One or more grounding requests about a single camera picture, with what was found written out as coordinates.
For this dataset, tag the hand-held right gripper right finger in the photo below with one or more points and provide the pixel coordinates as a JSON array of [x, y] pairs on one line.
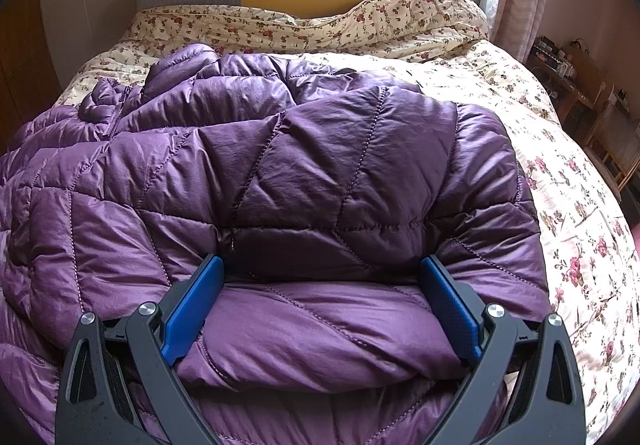
[[449, 309]]

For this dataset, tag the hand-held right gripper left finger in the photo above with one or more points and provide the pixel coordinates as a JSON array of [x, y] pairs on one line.
[[196, 309]]

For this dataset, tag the purple quilted down jacket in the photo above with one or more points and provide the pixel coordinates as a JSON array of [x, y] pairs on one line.
[[300, 165]]

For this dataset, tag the floral duvet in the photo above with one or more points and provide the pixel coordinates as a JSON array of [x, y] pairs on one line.
[[555, 205]]

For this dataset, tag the wooden chair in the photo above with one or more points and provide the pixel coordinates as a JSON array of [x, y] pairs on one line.
[[612, 145]]

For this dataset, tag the cluttered wooden desk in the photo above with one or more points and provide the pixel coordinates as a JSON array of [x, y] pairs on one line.
[[570, 80]]

